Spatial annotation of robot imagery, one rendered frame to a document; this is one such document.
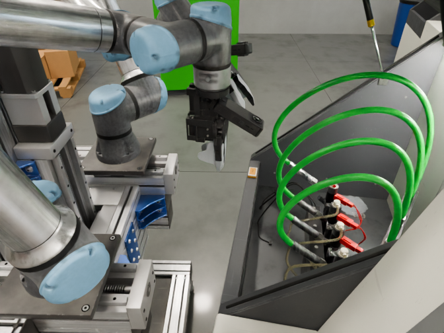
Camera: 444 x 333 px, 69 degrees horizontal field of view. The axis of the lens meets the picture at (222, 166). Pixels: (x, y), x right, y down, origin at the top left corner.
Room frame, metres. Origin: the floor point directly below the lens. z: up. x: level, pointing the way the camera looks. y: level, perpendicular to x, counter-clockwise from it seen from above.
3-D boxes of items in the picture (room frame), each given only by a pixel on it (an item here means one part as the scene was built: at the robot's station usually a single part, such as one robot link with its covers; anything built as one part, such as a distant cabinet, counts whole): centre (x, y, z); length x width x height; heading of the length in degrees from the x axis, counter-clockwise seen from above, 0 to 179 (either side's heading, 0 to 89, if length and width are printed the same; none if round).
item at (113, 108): (0.98, 0.36, 1.20); 0.13 x 0.12 x 0.14; 136
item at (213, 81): (0.64, 0.02, 1.43); 0.08 x 0.08 x 0.05
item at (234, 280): (0.75, -0.07, 0.87); 0.62 x 0.04 x 0.16; 169
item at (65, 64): (4.36, 2.41, 0.39); 1.20 x 0.85 x 0.79; 11
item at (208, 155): (0.63, 0.03, 1.25); 0.06 x 0.03 x 0.09; 79
